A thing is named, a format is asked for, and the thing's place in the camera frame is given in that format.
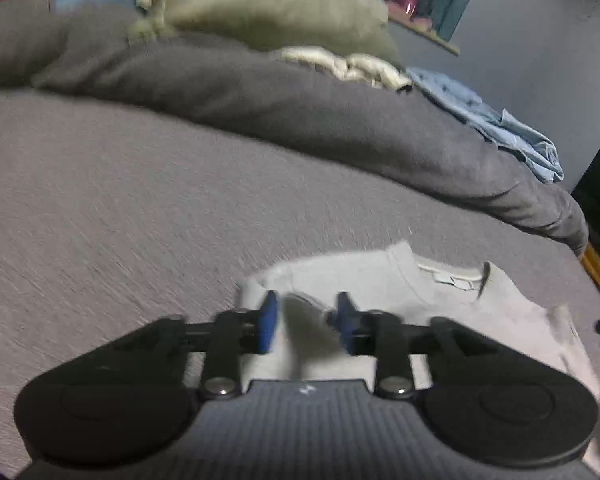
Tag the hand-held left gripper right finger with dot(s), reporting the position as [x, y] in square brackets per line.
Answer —
[345, 322]

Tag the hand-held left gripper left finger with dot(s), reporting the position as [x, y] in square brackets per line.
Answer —
[267, 322]

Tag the light grey sweater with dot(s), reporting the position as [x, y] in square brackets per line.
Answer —
[440, 305]

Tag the dark grey duvet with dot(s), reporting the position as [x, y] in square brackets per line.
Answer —
[290, 110]

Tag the light blue crumpled shirt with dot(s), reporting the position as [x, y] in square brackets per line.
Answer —
[500, 127]

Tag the cream garment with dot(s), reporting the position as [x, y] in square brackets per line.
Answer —
[360, 67]

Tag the wooden windowsill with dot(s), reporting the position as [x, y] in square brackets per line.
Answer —
[430, 37]

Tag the olive green pillow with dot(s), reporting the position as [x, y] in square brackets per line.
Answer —
[270, 5]

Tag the pink ornament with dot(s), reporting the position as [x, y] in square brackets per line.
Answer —
[407, 2]

